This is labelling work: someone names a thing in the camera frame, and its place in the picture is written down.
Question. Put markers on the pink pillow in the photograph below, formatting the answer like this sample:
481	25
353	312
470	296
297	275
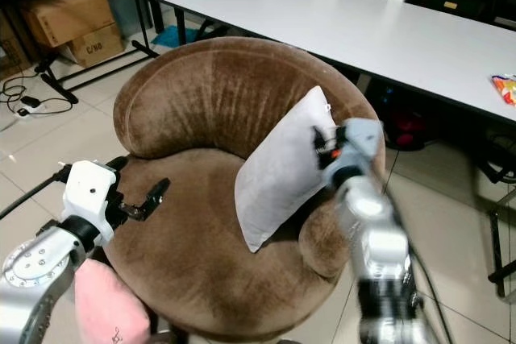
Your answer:
109	308

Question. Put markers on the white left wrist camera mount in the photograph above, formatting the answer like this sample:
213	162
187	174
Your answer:
90	187

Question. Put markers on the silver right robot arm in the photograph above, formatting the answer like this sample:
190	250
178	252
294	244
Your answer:
375	231

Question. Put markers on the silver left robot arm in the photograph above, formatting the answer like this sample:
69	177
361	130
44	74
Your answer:
40	279

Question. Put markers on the colourful snack packet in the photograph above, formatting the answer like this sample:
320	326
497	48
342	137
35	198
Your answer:
506	88

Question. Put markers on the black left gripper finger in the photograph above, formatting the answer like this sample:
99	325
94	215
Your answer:
158	192

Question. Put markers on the teal floor mat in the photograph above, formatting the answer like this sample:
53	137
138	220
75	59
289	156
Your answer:
171	35

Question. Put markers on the white power strip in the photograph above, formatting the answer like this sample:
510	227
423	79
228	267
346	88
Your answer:
32	105

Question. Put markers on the long white table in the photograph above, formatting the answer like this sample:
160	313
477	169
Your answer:
339	30

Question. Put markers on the grey square pillow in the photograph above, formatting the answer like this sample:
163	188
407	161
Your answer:
282	171

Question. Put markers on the black metal rack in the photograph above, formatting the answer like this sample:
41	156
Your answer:
141	6

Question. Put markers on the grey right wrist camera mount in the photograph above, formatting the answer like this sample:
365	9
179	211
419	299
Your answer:
363	138

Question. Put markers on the dark labelled cardboard box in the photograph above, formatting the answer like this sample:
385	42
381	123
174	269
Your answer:
12	50

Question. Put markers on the brown round velvet sofa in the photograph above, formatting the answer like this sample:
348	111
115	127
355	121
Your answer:
210	102

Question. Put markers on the small printed cardboard box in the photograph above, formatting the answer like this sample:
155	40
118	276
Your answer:
97	44

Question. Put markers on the black metal chair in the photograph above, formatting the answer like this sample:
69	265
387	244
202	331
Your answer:
501	215

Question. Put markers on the large brown cardboard box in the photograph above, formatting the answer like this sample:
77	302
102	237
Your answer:
68	14

